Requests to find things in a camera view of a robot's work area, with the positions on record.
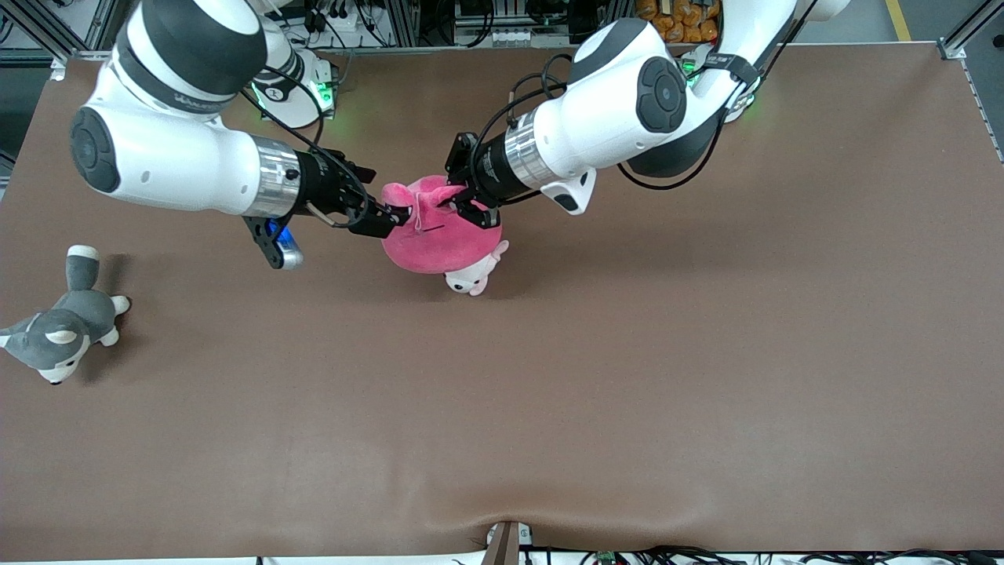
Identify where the bundle of black cables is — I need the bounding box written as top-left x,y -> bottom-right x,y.
541,545 -> 1004,565

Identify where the brown table mat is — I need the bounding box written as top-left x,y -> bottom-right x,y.
0,43 -> 1004,563

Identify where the round hot pink plush toy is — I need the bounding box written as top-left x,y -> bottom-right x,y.
380,174 -> 504,275

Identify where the grey white husky plush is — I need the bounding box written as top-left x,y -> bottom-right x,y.
0,245 -> 132,385

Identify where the pale pink white plush animal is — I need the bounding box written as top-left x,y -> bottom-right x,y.
445,239 -> 511,297

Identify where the pile of orange plush toys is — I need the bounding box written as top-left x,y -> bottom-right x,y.
634,0 -> 722,46

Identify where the aluminium frame profile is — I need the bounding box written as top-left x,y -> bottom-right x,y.
937,0 -> 1004,61
0,0 -> 130,62

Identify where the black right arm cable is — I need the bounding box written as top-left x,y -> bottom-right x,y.
235,67 -> 370,230

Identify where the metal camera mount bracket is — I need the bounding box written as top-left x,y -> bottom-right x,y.
480,519 -> 534,565

